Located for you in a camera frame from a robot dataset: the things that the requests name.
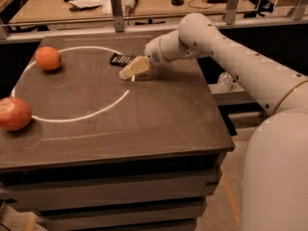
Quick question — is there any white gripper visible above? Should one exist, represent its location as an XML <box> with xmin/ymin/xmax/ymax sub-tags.
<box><xmin>119</xmin><ymin>38</ymin><xmax>168</xmax><ymax>80</ymax></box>

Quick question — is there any dark grey drawer cabinet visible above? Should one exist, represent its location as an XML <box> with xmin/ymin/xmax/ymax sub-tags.
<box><xmin>0</xmin><ymin>151</ymin><xmax>236</xmax><ymax>231</ymax></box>

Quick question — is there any grey metal ledge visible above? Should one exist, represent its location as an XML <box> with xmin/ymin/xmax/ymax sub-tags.
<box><xmin>209</xmin><ymin>83</ymin><xmax>255</xmax><ymax>106</ymax></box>

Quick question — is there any grey metal post left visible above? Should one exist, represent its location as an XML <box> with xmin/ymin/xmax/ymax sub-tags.
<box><xmin>111</xmin><ymin>0</ymin><xmax>124</xmax><ymax>33</ymax></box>

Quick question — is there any grey cylindrical tool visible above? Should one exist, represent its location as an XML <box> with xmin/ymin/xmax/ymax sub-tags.
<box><xmin>125</xmin><ymin>0</ymin><xmax>139</xmax><ymax>14</ymax></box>

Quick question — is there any grey metal post right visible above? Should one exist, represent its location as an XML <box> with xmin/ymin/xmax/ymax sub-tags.
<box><xmin>223</xmin><ymin>0</ymin><xmax>239</xmax><ymax>25</ymax></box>

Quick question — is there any clear plastic bottle left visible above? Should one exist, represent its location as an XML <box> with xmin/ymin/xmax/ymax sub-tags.
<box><xmin>218</xmin><ymin>72</ymin><xmax>233</xmax><ymax>91</ymax></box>

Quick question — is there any orange fruit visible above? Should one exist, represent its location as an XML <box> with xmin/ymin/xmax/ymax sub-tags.
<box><xmin>35</xmin><ymin>46</ymin><xmax>62</xmax><ymax>70</ymax></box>

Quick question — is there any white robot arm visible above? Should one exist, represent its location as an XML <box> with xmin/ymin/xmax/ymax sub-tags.
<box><xmin>119</xmin><ymin>13</ymin><xmax>308</xmax><ymax>231</ymax></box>

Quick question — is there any white paper sheet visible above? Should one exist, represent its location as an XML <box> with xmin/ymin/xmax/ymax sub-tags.
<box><xmin>68</xmin><ymin>0</ymin><xmax>103</xmax><ymax>9</ymax></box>

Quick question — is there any red apple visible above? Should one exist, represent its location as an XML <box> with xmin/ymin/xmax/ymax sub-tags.
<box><xmin>0</xmin><ymin>97</ymin><xmax>32</xmax><ymax>131</ymax></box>

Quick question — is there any grey metal post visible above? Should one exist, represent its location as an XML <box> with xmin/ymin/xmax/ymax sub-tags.
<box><xmin>223</xmin><ymin>0</ymin><xmax>239</xmax><ymax>25</ymax></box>
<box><xmin>111</xmin><ymin>0</ymin><xmax>124</xmax><ymax>33</ymax></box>

